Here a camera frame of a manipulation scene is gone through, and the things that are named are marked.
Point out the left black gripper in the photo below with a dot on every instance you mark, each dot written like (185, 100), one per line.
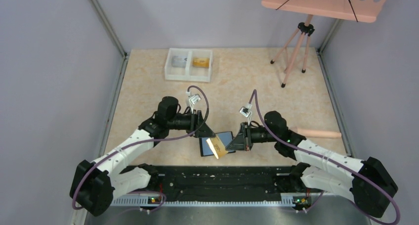
(198, 122)

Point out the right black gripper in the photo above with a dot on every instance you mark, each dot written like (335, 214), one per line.
(245, 136)

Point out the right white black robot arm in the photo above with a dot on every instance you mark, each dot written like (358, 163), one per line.
(366, 183)

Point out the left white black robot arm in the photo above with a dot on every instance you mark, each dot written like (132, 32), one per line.
(97, 183)

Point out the orange card in tray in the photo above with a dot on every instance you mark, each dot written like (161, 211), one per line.
(201, 62)

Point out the silver card in tray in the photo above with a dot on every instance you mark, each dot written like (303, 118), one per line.
(178, 61)

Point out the white two-compartment tray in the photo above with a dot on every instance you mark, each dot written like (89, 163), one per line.
(189, 73)

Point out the pink cylinder rod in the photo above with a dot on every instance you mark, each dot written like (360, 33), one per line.
(316, 133)

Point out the pink tripod stand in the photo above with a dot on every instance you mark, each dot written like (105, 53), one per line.
(304, 31)

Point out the pink perforated board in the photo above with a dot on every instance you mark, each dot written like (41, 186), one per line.
(355, 10)

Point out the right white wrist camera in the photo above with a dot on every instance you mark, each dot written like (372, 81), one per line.
(246, 112)

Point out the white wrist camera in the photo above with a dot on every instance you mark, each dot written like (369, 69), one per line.
(192, 100)
(246, 112)

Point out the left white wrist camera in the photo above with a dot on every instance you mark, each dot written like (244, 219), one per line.
(192, 100)

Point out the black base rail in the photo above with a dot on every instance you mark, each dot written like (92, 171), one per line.
(223, 183)

